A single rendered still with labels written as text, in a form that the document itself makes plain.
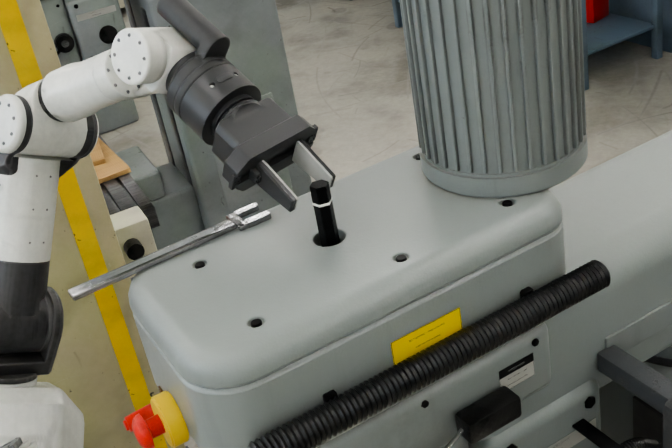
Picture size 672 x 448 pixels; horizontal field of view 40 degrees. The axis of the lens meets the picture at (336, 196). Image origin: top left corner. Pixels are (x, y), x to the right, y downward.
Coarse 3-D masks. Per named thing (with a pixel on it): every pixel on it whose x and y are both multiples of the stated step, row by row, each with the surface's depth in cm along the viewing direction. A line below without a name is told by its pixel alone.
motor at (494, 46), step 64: (448, 0) 95; (512, 0) 94; (576, 0) 98; (448, 64) 99; (512, 64) 97; (576, 64) 102; (448, 128) 103; (512, 128) 100; (576, 128) 104; (512, 192) 103
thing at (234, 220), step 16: (256, 208) 111; (224, 224) 108; (240, 224) 108; (256, 224) 108; (192, 240) 106; (208, 240) 107; (144, 256) 105; (160, 256) 104; (112, 272) 103; (128, 272) 102; (80, 288) 101; (96, 288) 101
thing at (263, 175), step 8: (256, 168) 101; (264, 168) 100; (256, 176) 101; (264, 176) 101; (272, 176) 100; (264, 184) 101; (272, 184) 100; (280, 184) 100; (272, 192) 101; (280, 192) 100; (288, 192) 99; (280, 200) 100; (288, 200) 99; (296, 200) 99; (288, 208) 100
